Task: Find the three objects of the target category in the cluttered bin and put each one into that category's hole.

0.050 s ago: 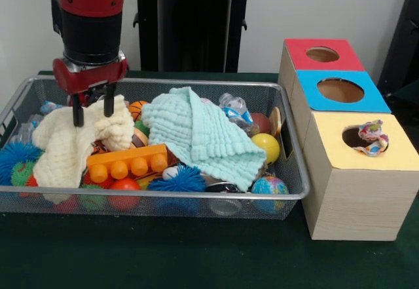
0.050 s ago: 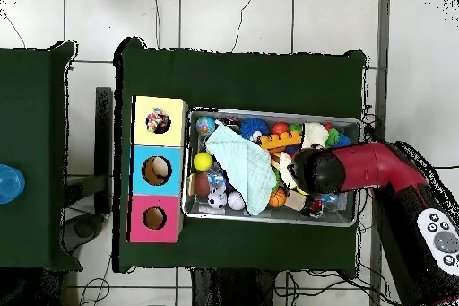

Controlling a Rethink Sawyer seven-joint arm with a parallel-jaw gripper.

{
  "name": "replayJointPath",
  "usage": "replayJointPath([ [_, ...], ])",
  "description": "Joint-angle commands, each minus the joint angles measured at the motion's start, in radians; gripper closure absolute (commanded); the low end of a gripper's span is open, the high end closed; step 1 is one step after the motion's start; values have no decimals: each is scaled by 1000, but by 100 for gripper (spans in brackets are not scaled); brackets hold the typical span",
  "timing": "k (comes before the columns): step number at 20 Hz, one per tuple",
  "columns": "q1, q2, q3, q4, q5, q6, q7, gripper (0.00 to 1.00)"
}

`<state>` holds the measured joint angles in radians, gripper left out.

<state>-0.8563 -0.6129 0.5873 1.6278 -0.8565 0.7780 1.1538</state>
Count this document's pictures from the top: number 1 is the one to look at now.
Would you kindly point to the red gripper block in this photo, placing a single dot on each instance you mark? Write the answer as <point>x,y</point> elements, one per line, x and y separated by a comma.
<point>82,79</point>

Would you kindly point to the colourful patterned cloth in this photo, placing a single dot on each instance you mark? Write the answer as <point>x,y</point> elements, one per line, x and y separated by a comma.
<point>370,131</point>

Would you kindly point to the shallow metal mesh bin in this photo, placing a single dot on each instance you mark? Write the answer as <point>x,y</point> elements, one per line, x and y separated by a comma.
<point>163,89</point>

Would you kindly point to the wooden box with three holes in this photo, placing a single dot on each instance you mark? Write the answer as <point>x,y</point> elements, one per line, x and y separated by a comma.
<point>360,197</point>

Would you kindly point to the mini basketball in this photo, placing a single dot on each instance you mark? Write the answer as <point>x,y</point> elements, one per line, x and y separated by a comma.
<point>139,107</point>

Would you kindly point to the cream waffle cloth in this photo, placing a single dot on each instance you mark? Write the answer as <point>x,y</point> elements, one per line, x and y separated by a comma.
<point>62,158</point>

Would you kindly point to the orange toy building brick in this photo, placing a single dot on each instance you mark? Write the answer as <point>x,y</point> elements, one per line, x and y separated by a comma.
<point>131,158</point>

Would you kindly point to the orange red ball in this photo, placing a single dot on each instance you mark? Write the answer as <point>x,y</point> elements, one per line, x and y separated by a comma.
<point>124,185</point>

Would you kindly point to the blue spiky rubber ball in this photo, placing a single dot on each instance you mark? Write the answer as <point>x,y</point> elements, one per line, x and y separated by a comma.
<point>180,181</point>
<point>13,154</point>

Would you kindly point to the mint waffle cloth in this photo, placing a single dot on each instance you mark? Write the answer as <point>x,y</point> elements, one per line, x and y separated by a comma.
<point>203,138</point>

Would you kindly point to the crushed bottle with blue label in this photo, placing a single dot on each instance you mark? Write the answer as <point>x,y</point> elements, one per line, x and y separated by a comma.
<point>234,108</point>

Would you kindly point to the yellow plastic ball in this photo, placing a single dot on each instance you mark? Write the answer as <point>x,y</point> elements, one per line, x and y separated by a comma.
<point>266,146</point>

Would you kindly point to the dark green tablecloth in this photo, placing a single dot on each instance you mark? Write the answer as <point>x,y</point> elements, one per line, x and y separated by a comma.
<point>196,253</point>

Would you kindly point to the globe print ball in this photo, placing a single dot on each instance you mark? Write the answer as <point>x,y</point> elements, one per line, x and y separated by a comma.
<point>270,185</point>

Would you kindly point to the black upright panel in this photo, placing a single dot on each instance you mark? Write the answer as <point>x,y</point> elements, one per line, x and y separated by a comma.
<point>402,40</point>

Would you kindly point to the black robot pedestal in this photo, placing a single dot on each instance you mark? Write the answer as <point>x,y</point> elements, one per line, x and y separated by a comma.
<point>190,40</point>

